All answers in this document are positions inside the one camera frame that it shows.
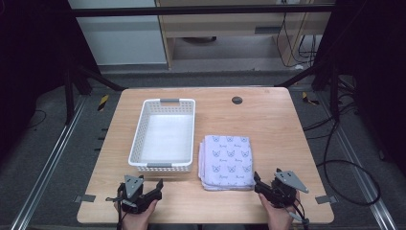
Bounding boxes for dark curtain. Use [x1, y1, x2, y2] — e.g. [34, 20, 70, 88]
[0, 0, 97, 164]
[314, 0, 406, 180]

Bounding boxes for right hand-held gripper cable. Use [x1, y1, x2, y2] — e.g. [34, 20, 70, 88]
[286, 196, 311, 230]

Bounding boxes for metal floor rail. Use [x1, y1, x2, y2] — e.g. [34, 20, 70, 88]
[10, 95, 88, 230]
[317, 90, 400, 230]

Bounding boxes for hand-held gripper cable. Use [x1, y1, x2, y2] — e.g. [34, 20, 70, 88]
[286, 196, 311, 230]
[115, 183, 126, 230]

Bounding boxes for person's left hand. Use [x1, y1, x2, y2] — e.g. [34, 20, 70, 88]
[114, 198, 160, 230]

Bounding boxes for folded lilac printed towel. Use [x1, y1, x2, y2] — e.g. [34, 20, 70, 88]
[197, 134, 257, 192]

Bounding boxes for left hand-held gripper cable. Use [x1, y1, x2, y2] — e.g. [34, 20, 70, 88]
[115, 183, 126, 230]

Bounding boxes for yellow black striped tape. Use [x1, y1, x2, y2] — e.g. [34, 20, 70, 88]
[97, 94, 110, 112]
[301, 91, 321, 106]

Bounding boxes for black metal stand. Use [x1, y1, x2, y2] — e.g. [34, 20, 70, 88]
[275, 58, 342, 122]
[62, 61, 127, 127]

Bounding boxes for black cables under desk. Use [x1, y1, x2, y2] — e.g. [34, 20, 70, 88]
[275, 0, 319, 69]

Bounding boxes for white cabinet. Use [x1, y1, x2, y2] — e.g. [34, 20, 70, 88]
[67, 0, 169, 67]

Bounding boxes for black horizontal bar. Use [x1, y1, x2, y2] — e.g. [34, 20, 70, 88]
[67, 3, 337, 18]

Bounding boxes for light wooden desk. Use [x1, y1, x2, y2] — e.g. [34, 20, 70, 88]
[154, 0, 337, 70]

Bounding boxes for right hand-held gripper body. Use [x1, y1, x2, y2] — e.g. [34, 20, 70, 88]
[269, 168, 310, 209]

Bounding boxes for grey tape strip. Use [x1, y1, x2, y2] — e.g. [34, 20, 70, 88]
[314, 195, 339, 205]
[73, 194, 97, 204]

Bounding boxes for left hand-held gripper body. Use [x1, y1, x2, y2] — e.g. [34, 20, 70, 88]
[105, 174, 157, 215]

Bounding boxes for thin black floor cable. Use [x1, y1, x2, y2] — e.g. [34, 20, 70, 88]
[26, 109, 48, 130]

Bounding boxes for white perforated plastic basket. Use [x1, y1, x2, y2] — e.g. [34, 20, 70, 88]
[127, 98, 196, 173]

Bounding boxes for person's right hand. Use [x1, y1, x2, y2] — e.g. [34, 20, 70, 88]
[258, 191, 302, 230]

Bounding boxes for black floor cable loop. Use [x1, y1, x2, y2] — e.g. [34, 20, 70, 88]
[302, 109, 382, 207]

